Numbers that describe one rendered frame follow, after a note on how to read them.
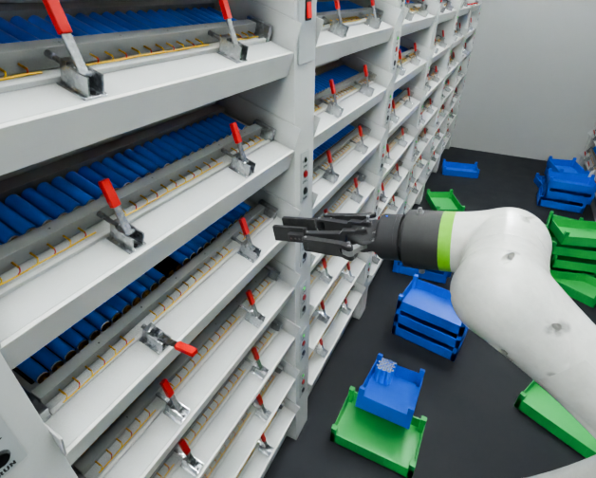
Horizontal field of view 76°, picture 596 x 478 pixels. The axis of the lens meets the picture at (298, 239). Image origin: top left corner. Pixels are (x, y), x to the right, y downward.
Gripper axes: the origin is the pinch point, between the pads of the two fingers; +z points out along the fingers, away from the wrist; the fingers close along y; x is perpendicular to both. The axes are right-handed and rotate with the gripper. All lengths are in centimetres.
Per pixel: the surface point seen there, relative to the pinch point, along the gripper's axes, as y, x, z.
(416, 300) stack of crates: 94, -88, 1
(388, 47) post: 86, 23, 5
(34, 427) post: -45.7, -1.0, 8.4
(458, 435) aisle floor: 45, -109, -24
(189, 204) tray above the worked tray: -14.8, 11.5, 8.5
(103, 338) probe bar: -32.0, -2.4, 15.5
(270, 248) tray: 4.7, -8.1, 10.4
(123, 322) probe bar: -28.5, -2.4, 15.4
